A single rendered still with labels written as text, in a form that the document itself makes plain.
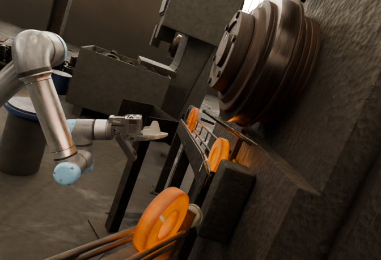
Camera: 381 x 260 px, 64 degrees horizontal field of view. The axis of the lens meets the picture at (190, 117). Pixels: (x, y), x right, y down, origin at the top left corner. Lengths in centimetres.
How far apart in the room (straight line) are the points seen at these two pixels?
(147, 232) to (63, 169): 46
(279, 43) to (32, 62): 70
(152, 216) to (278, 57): 55
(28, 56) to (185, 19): 282
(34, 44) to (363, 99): 87
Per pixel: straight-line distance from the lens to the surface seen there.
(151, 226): 63
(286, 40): 93
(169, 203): 64
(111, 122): 111
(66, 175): 103
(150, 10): 1116
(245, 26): 100
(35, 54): 100
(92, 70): 350
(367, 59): 79
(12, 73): 117
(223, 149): 110
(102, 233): 182
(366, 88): 75
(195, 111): 199
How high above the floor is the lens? 106
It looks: 11 degrees down
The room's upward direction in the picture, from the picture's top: 21 degrees clockwise
